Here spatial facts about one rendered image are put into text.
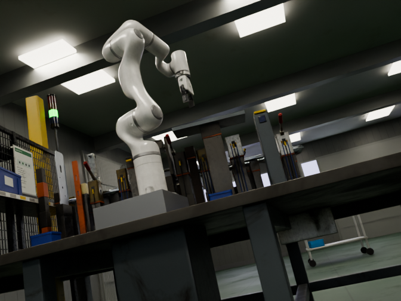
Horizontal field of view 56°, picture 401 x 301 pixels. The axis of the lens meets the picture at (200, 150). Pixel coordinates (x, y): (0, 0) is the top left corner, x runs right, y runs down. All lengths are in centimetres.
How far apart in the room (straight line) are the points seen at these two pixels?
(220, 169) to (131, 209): 56
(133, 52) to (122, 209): 72
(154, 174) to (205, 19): 298
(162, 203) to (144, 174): 22
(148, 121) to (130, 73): 26
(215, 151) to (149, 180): 43
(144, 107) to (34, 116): 167
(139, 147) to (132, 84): 30
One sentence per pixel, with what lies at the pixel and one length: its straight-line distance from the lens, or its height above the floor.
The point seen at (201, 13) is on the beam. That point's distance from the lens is 438.
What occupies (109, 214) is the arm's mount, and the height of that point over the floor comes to 76.
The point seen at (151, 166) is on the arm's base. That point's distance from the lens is 156.
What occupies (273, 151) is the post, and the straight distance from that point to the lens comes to 183.
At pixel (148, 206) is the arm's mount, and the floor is 75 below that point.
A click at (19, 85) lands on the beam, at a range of 521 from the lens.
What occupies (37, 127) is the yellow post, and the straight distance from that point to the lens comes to 313.
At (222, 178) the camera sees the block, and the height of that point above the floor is 87.
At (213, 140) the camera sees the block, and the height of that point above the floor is 106.
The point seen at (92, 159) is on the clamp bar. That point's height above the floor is 118.
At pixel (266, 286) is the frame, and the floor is 41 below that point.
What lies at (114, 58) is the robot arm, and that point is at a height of 150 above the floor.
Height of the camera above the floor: 54
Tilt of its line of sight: 15 degrees up
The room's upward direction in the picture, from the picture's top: 13 degrees counter-clockwise
